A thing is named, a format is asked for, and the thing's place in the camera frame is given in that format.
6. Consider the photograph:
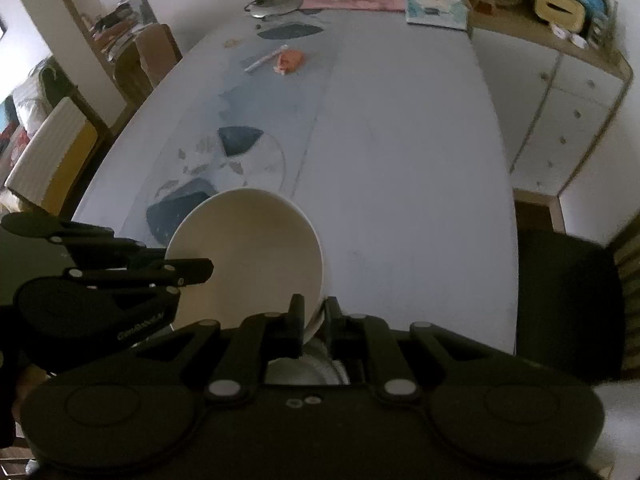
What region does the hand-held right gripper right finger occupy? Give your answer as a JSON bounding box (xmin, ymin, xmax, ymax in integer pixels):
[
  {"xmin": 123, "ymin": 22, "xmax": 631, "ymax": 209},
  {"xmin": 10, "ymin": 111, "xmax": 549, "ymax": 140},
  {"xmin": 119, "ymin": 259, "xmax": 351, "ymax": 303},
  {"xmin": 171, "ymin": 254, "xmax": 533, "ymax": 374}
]
[{"xmin": 325, "ymin": 297, "xmax": 501, "ymax": 403}]

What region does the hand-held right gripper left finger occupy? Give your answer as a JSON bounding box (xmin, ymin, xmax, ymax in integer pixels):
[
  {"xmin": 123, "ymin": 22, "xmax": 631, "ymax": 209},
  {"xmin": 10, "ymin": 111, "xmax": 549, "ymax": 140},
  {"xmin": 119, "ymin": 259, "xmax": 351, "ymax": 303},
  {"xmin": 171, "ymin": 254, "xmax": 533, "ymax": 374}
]
[{"xmin": 132, "ymin": 294, "xmax": 305, "ymax": 403}]

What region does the blue round container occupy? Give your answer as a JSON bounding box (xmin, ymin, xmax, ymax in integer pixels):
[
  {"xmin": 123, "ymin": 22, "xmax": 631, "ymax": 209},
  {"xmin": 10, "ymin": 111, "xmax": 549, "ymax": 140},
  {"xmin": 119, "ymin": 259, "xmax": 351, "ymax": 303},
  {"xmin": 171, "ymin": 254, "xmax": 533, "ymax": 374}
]
[{"xmin": 574, "ymin": 0, "xmax": 609, "ymax": 19}]

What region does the tissue box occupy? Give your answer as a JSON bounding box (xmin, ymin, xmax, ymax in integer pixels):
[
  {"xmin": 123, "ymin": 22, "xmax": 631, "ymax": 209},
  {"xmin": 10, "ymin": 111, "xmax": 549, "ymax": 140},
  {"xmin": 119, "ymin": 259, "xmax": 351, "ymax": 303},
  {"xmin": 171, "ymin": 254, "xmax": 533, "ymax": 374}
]
[{"xmin": 405, "ymin": 0, "xmax": 469, "ymax": 29}]

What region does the white plate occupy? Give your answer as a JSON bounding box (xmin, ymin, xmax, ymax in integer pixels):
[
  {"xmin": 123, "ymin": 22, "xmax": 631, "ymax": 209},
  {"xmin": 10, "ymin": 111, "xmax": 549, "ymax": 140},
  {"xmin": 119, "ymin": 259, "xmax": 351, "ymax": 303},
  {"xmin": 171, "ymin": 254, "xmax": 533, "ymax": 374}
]
[{"xmin": 265, "ymin": 339, "xmax": 351, "ymax": 387}]

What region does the chair with white cushion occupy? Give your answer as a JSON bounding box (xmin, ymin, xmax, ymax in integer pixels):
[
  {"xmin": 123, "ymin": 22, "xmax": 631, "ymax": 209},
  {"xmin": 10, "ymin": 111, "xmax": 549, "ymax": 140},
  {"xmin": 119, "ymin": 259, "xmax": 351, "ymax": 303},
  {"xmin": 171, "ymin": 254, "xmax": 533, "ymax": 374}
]
[{"xmin": 4, "ymin": 97, "xmax": 102, "ymax": 207}]

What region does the wooden bookshelf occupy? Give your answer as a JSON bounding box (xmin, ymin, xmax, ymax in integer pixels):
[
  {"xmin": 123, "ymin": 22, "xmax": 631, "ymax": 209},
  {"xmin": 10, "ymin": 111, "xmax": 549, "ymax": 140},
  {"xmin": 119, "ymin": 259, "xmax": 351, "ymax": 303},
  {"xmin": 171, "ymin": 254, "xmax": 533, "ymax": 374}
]
[{"xmin": 44, "ymin": 0, "xmax": 157, "ymax": 67}]

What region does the cream bowl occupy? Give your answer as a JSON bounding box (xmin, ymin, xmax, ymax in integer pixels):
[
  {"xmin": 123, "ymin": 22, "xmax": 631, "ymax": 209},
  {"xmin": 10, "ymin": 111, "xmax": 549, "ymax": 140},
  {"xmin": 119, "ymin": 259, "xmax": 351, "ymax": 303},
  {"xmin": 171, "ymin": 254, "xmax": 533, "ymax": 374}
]
[{"xmin": 165, "ymin": 187, "xmax": 327, "ymax": 342}]

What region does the brown chair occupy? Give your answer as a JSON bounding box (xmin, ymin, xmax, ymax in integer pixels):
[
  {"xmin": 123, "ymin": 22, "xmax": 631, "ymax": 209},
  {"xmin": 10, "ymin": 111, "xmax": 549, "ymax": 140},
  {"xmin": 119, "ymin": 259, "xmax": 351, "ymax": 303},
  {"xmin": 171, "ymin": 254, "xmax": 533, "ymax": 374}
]
[{"xmin": 114, "ymin": 22, "xmax": 184, "ymax": 107}]

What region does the grey printed table mat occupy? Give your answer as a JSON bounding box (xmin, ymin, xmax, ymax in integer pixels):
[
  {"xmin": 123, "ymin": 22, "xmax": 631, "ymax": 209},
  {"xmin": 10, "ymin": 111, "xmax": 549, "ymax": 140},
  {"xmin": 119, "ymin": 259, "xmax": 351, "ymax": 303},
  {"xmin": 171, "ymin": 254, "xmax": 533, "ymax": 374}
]
[{"xmin": 145, "ymin": 10, "xmax": 337, "ymax": 251}]

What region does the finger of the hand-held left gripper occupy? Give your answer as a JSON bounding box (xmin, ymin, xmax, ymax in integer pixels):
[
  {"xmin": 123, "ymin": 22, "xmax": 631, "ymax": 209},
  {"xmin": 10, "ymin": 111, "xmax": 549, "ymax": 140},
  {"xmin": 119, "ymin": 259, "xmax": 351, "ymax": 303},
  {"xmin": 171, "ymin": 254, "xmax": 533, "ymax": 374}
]
[
  {"xmin": 65, "ymin": 258, "xmax": 215, "ymax": 289},
  {"xmin": 0, "ymin": 211, "xmax": 168, "ymax": 268}
]

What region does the yellow tissue holder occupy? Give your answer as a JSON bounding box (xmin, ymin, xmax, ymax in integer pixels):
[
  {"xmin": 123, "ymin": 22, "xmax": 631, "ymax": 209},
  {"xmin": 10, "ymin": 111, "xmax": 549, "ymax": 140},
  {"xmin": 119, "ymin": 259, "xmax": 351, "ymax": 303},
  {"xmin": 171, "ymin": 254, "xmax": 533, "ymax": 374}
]
[{"xmin": 532, "ymin": 0, "xmax": 587, "ymax": 29}]

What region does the wooden chair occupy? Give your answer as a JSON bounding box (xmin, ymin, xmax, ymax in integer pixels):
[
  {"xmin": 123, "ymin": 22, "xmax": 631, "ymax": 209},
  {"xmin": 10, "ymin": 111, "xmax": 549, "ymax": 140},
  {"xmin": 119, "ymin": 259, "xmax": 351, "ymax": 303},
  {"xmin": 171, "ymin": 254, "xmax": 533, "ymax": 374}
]
[{"xmin": 515, "ymin": 227, "xmax": 640, "ymax": 387}]

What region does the white drawer cabinet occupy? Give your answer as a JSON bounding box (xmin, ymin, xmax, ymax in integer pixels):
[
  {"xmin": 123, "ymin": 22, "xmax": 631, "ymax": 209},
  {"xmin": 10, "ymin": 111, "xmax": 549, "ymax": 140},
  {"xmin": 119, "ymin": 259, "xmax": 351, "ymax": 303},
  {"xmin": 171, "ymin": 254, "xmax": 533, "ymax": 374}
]
[{"xmin": 469, "ymin": 9, "xmax": 634, "ymax": 199}]

